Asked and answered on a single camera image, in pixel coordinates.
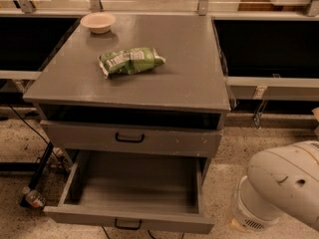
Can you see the grey drawer cabinet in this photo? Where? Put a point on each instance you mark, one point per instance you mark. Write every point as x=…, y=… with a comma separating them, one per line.
x=187, y=91

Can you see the grey top drawer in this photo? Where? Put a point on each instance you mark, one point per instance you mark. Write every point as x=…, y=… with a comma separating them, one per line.
x=132, y=138

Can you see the beige bowl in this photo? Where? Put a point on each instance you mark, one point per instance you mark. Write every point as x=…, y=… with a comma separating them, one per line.
x=99, y=22

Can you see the green chip bag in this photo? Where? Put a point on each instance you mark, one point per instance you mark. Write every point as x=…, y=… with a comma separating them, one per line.
x=130, y=62

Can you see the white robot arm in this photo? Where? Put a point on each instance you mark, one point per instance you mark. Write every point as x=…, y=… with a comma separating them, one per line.
x=279, y=180

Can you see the plastic water bottle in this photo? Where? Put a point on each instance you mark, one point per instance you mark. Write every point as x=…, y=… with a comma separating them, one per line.
x=33, y=197

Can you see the black metal stand leg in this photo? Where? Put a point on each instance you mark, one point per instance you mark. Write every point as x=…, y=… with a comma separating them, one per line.
x=38, y=173

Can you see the grey drawer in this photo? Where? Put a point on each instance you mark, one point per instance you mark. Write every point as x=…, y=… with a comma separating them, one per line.
x=133, y=191
x=132, y=138

